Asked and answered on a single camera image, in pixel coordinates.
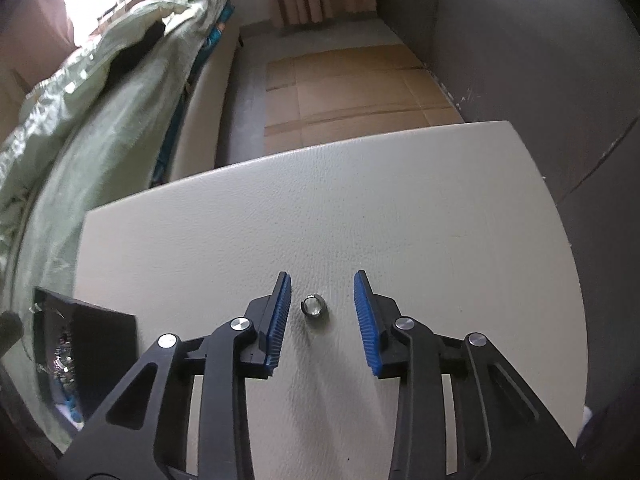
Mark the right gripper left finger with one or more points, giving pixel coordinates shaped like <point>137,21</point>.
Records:
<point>140,431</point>

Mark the light green crumpled duvet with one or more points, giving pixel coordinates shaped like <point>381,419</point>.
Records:
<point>54,107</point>

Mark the white low table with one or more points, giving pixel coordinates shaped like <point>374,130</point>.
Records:
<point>455,223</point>

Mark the flattened cardboard sheet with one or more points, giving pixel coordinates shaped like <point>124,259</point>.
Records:
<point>337,95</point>

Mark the green bed mattress sheet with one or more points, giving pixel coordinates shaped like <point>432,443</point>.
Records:
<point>110,154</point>

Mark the pink left curtain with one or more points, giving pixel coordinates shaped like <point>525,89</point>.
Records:
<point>44,37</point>

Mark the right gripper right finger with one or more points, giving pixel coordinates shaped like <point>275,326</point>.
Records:
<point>463,411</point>

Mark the black garment on bed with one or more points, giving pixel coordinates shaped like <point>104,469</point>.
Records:
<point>130,57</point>

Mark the black open jewelry box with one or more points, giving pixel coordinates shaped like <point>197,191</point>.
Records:
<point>81,352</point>

